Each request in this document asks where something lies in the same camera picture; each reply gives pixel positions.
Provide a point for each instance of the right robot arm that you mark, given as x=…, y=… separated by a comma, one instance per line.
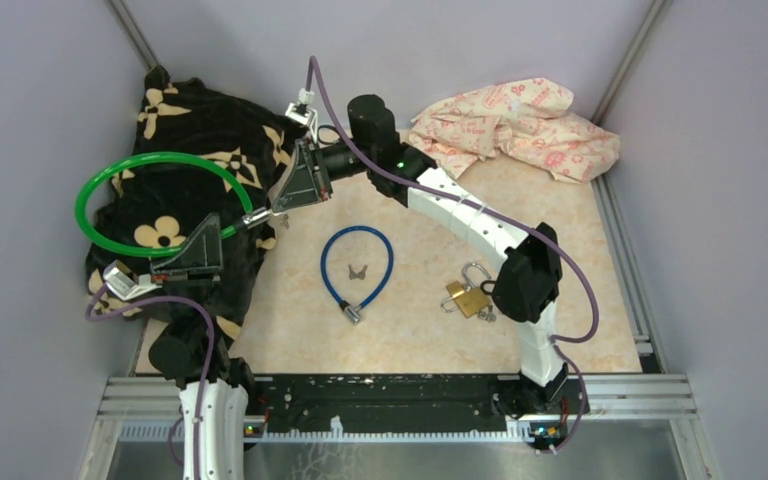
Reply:
x=526, y=287

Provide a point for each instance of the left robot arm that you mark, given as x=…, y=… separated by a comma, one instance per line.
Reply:
x=192, y=353

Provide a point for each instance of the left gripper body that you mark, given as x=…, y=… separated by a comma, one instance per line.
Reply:
x=191, y=285

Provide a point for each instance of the green cable lock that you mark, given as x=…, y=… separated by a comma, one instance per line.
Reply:
x=86, y=192

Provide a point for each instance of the blue cable lock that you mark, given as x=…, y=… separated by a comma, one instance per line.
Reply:
x=379, y=269

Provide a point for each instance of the crumpled printed paper bag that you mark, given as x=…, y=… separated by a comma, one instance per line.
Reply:
x=527, y=120

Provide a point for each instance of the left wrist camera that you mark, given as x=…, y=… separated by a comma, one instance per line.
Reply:
x=125, y=284

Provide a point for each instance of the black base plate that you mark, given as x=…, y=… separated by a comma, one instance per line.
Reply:
x=406, y=403

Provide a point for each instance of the black floral blanket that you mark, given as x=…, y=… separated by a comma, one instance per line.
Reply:
x=160, y=205

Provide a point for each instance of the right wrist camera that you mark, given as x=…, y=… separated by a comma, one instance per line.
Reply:
x=302, y=112

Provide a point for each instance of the small brass padlock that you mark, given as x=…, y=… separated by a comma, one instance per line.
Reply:
x=455, y=290

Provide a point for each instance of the blue lock keys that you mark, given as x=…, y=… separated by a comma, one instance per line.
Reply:
x=357, y=274

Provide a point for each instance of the aluminium frame rail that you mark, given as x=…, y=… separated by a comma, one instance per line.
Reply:
x=605, y=397

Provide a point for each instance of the large brass padlock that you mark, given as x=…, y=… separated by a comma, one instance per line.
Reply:
x=475, y=302

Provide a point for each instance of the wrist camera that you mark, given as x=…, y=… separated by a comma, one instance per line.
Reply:
x=125, y=284
x=302, y=112

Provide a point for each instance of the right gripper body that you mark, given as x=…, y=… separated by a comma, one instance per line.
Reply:
x=343, y=161

